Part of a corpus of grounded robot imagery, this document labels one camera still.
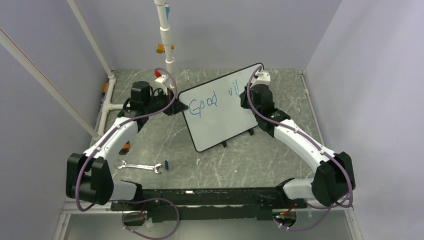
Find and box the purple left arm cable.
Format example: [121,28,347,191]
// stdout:
[74,67,181,240]

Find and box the silver wrench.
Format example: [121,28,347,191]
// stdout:
[113,160,165,174]

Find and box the yellow pipe clamp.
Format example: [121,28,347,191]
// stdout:
[155,44,175,54]

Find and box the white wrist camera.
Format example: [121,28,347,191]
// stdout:
[154,71,175,94]
[252,70,271,86]

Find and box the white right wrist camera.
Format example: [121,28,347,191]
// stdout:
[252,70,271,86]

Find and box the aluminium extrusion frame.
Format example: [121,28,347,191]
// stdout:
[52,198,112,240]

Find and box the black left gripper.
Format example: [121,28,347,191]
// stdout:
[144,87,187,116]

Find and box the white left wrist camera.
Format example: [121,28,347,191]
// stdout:
[154,71,175,94]

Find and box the white PVC pipe frame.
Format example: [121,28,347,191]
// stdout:
[0,0,175,140]

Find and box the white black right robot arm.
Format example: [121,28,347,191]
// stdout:
[240,84,356,208]

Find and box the white whiteboard black frame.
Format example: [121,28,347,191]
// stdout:
[178,62,264,153]

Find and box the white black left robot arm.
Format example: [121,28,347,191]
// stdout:
[65,79,188,212]

